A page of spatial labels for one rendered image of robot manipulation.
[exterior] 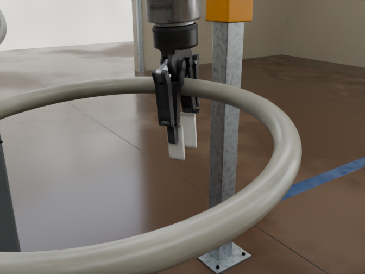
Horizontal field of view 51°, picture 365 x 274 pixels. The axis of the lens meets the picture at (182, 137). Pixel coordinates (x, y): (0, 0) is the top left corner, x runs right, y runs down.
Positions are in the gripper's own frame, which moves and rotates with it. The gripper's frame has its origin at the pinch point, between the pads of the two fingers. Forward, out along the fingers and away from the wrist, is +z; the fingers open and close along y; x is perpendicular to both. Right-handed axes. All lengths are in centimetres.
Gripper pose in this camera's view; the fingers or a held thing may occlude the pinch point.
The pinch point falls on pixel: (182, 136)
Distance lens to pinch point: 71.0
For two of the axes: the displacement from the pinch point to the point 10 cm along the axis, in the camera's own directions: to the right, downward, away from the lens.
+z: 0.6, 9.2, 4.0
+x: 8.9, 1.2, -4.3
